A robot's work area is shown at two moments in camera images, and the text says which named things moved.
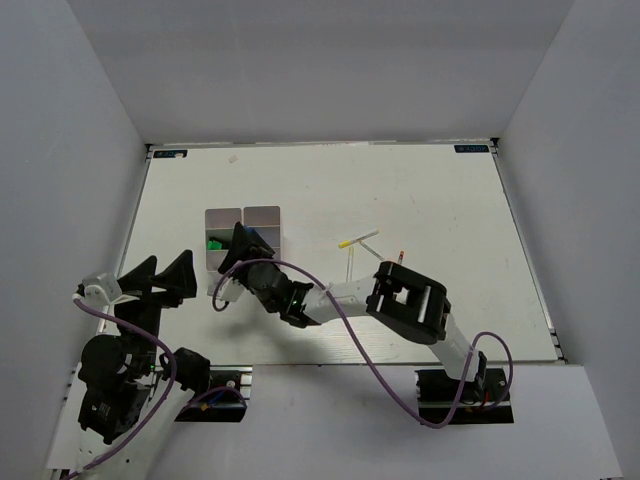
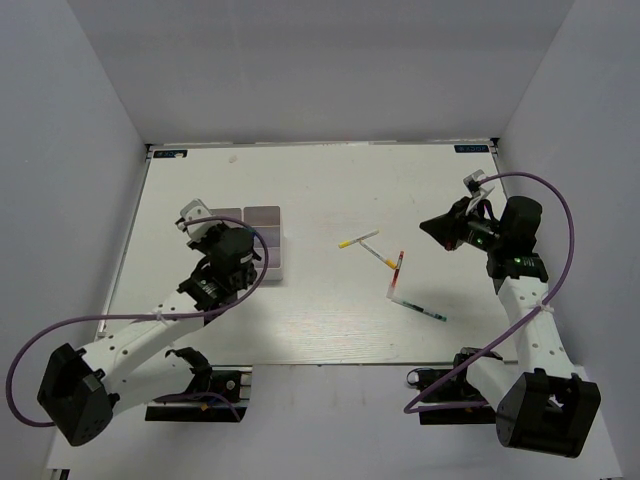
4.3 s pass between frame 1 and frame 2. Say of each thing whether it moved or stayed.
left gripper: moved
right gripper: moved
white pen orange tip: stayed
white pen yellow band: stayed
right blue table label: stayed
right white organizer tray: stayed
